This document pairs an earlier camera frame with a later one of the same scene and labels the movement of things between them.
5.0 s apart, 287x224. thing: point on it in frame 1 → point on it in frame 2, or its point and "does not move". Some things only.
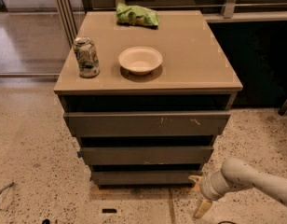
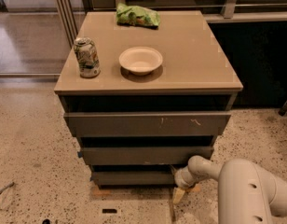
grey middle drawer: (147, 155) does not move
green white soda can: (88, 63) does not move
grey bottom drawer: (143, 177) does not move
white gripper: (206, 187) → (182, 177)
